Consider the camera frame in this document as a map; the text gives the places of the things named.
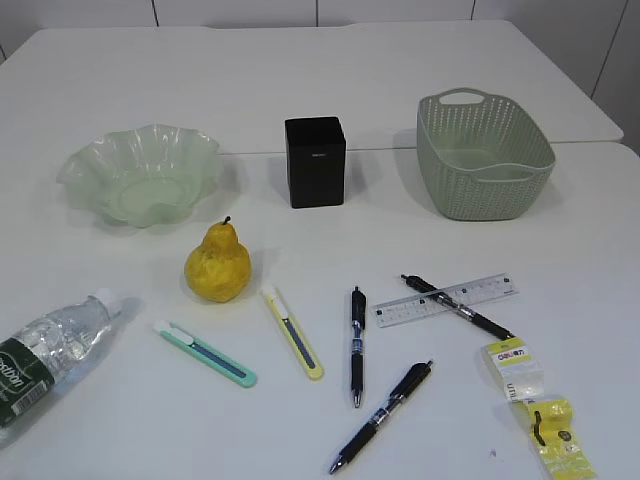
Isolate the frosted green wavy glass plate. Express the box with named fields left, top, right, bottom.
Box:
left=56, top=124, right=224, bottom=228

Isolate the black gel pen middle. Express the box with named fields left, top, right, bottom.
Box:
left=350, top=286, right=366, bottom=408

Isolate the black gel pen front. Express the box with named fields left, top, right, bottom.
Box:
left=328, top=360, right=434, bottom=475

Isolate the black square pen holder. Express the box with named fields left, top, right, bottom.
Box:
left=284, top=116, right=346, bottom=209

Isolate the yellow plastic packaging waste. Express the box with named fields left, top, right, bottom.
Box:
left=482, top=337, right=597, bottom=479

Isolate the black gel pen on ruler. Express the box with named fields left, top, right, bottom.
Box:
left=401, top=274, right=515, bottom=341

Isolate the clear water bottle green label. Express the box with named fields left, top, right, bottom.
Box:
left=1, top=288, right=124, bottom=446

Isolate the yellow pear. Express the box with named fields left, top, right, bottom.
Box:
left=184, top=216, right=252, bottom=303

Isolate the clear plastic ruler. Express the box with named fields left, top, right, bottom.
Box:
left=371, top=273, right=519, bottom=328

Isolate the green woven plastic basket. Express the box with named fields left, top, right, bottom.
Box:
left=416, top=87, right=556, bottom=221

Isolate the teal utility knife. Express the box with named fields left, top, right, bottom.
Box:
left=153, top=322, right=258, bottom=388

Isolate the yellow utility knife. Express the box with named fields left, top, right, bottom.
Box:
left=261, top=286, right=324, bottom=381

